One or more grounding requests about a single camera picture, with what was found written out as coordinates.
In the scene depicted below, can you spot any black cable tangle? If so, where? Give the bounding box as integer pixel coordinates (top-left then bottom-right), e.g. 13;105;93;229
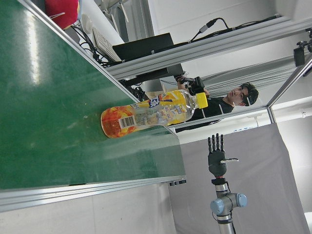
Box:
70;25;116;68

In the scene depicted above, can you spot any orange juice bottle yellow cap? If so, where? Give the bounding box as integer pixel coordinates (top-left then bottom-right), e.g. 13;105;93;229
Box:
100;89;209;139

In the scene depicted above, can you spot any person in black shirt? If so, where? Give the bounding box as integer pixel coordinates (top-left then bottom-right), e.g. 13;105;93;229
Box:
168;80;259;128

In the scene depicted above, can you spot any grey curtain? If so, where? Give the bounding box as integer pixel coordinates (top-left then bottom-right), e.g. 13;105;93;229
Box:
168;121;308;234

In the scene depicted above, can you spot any red and yellow plush toy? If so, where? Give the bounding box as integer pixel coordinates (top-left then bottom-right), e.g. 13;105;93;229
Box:
45;0;82;30

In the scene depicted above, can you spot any green conveyor belt aluminium frame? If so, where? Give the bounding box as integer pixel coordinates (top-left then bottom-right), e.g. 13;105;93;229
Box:
0;0;187;213

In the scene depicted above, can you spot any black camera on frame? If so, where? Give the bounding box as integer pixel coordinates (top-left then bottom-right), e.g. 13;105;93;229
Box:
293;40;312;68

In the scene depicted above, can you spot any black monitor with stand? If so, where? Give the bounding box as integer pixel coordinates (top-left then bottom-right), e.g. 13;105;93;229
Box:
112;32;185;81

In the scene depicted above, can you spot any black cable on post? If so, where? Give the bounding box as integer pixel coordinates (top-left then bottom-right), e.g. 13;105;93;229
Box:
190;17;281;42

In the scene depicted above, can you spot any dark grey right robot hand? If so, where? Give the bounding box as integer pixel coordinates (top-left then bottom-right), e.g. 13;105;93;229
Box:
207;133;239;178

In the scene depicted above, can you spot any black handheld device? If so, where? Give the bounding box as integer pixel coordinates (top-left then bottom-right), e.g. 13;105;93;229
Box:
175;76;208;96

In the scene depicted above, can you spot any white keyboard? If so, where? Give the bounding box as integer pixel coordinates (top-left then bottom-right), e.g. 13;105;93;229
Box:
92;27;122;62

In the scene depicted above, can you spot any aluminium frame beam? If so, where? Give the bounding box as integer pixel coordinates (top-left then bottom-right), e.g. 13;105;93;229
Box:
266;55;312;123

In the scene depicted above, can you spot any aluminium frame post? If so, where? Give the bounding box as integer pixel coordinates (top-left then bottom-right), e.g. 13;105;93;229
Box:
104;16;312;80

